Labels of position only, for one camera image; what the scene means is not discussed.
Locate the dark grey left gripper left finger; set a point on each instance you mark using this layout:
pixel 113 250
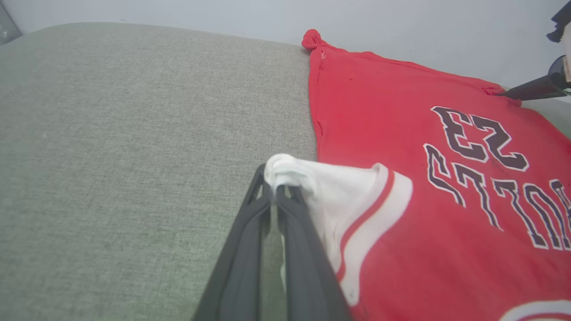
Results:
pixel 241 267

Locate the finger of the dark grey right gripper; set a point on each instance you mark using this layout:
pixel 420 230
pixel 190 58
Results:
pixel 531 89

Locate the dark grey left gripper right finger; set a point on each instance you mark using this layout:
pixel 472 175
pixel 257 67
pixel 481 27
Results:
pixel 308 276

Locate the red basketball jersey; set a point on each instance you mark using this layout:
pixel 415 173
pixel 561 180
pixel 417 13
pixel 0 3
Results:
pixel 392 125

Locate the grey metal bar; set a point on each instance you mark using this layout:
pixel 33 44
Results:
pixel 6 26

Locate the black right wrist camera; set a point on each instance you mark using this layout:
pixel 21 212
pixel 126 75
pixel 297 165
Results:
pixel 563 22

